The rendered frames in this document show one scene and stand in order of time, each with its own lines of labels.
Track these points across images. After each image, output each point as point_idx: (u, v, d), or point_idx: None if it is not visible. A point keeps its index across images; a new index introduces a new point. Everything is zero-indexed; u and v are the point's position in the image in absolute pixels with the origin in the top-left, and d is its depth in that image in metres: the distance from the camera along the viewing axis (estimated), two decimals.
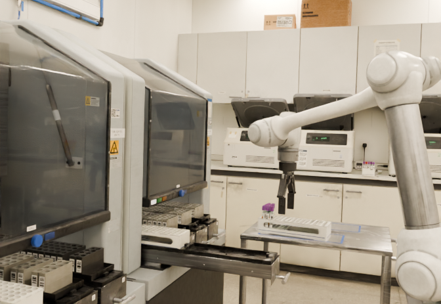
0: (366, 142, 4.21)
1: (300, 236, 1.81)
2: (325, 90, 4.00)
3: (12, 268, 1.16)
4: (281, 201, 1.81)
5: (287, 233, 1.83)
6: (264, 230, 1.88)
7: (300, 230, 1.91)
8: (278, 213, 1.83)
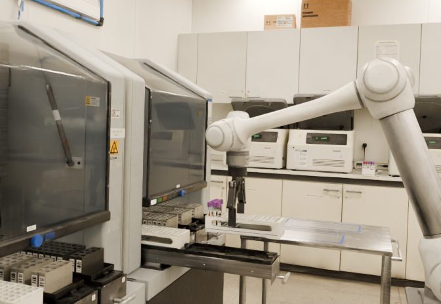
0: (366, 142, 4.21)
1: (251, 234, 1.64)
2: (325, 90, 4.00)
3: (12, 268, 1.16)
4: (231, 212, 1.65)
5: (237, 231, 1.66)
6: (212, 228, 1.70)
7: (252, 227, 1.74)
8: (228, 226, 1.67)
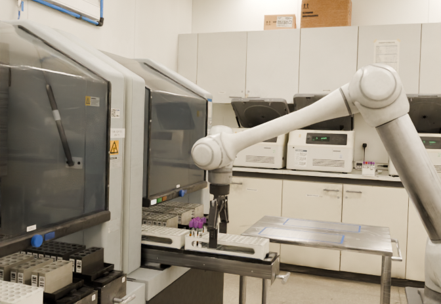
0: (366, 142, 4.21)
1: (233, 256, 1.55)
2: (325, 90, 4.00)
3: (12, 268, 1.16)
4: (212, 233, 1.55)
5: (218, 253, 1.57)
6: (191, 249, 1.60)
7: (234, 248, 1.65)
8: (209, 247, 1.57)
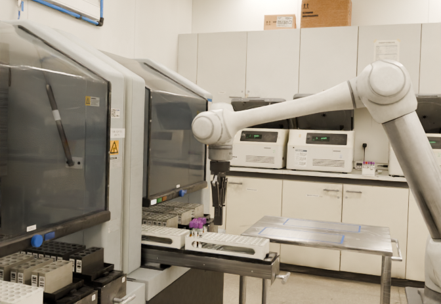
0: (366, 142, 4.21)
1: None
2: (325, 90, 4.00)
3: (12, 268, 1.16)
4: (217, 211, 1.60)
5: (218, 253, 1.57)
6: (191, 250, 1.60)
7: (235, 248, 1.65)
8: (214, 224, 1.62)
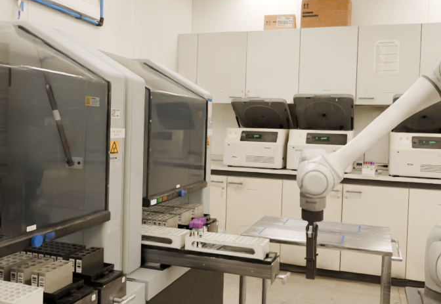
0: None
1: None
2: (325, 90, 4.00)
3: (12, 268, 1.16)
4: None
5: (218, 253, 1.57)
6: (191, 250, 1.60)
7: (235, 248, 1.65)
8: (315, 275, 1.53)
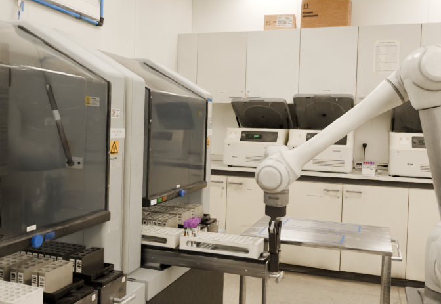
0: (366, 142, 4.21)
1: None
2: (325, 90, 4.00)
3: (12, 268, 1.16)
4: None
5: (213, 253, 1.57)
6: (186, 249, 1.61)
7: (229, 247, 1.66)
8: (277, 270, 1.56)
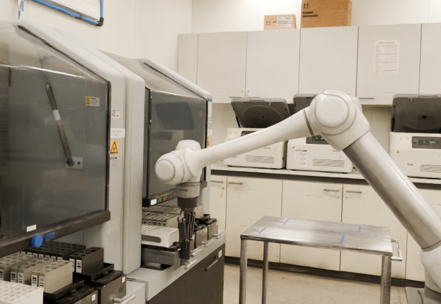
0: None
1: None
2: (325, 90, 4.00)
3: (12, 268, 1.16)
4: None
5: None
6: None
7: (149, 238, 1.77)
8: (189, 258, 1.67)
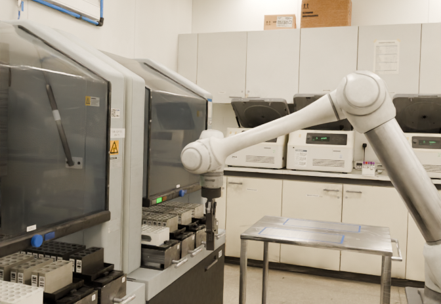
0: (366, 142, 4.21)
1: None
2: (325, 90, 4.00)
3: (12, 268, 1.16)
4: None
5: None
6: None
7: None
8: (213, 249, 1.65)
